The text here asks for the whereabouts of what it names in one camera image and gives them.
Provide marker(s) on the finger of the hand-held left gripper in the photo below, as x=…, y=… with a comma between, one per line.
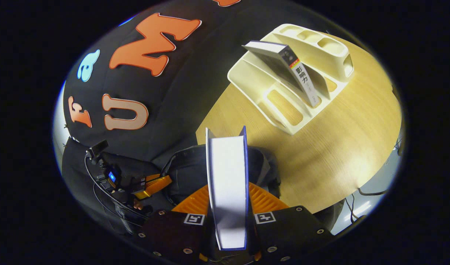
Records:
x=158, y=187
x=144, y=179

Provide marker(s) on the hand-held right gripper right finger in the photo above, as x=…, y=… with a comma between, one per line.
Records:
x=284, y=232

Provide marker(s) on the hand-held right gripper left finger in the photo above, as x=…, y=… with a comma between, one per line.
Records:
x=173, y=232

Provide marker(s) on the black grey schoolbag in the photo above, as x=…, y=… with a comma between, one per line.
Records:
x=188, y=173

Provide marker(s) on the blue cover book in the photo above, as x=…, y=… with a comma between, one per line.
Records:
x=228, y=184

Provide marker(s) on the cream plastic bookshelf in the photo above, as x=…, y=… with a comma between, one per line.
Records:
x=254, y=77

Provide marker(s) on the grey cover book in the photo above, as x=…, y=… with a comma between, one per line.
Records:
x=276, y=60

